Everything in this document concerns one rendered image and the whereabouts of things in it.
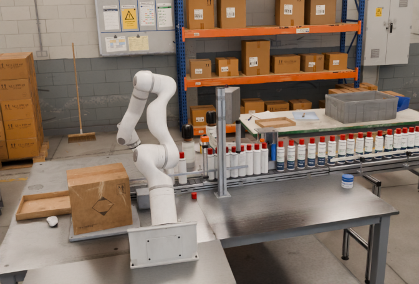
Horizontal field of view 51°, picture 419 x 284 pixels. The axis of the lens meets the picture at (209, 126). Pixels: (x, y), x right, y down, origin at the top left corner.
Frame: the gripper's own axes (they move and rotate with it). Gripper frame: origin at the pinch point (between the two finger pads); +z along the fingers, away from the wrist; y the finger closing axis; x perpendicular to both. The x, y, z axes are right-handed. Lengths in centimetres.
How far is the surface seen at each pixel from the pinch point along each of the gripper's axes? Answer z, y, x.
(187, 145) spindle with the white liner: 8.6, 23.3, -30.6
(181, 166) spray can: 8.6, -3.8, -20.2
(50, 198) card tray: -4, 11, 61
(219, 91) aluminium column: -29, -17, -57
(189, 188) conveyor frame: 23.4, -5.6, -18.7
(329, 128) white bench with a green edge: 86, 104, -165
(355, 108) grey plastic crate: 83, 111, -199
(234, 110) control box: -14, -15, -61
